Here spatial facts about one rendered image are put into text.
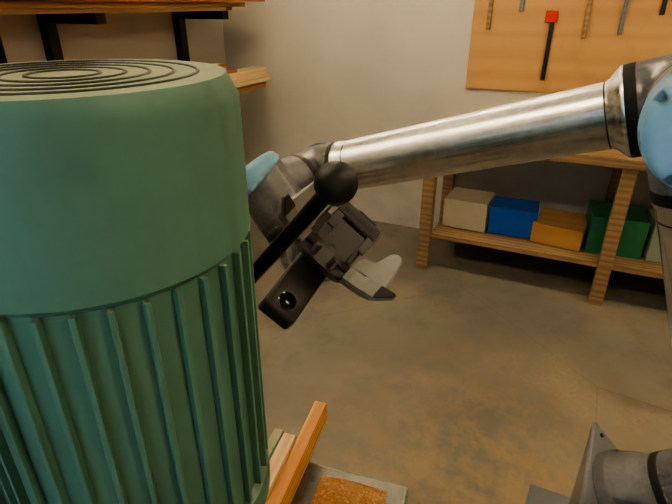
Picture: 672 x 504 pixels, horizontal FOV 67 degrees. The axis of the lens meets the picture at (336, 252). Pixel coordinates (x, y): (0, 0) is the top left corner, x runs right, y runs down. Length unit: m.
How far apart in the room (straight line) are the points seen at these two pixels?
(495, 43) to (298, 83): 1.44
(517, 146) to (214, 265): 0.54
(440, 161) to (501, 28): 2.75
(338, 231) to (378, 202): 3.35
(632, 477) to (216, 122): 0.93
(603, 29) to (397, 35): 1.22
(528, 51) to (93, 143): 3.32
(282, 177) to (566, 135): 0.40
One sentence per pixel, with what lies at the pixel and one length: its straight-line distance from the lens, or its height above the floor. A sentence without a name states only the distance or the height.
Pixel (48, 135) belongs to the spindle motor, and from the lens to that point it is 0.22.
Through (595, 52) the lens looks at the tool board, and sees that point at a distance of 3.46.
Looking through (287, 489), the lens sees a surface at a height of 0.94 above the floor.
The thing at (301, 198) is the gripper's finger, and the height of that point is 1.35.
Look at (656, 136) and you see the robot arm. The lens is 0.56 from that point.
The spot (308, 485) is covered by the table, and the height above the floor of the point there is 0.90.
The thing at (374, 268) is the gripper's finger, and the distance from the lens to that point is 0.57.
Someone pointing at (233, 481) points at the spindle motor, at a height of 1.26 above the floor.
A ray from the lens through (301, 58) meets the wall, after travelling 3.98.
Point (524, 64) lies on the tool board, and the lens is 3.48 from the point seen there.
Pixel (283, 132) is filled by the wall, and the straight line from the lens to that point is 4.15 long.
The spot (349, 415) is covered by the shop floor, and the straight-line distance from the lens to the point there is 2.21.
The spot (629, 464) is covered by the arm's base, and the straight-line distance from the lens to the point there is 1.06.
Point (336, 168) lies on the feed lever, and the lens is 0.38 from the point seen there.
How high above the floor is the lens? 1.54
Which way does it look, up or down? 26 degrees down
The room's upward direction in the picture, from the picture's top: straight up
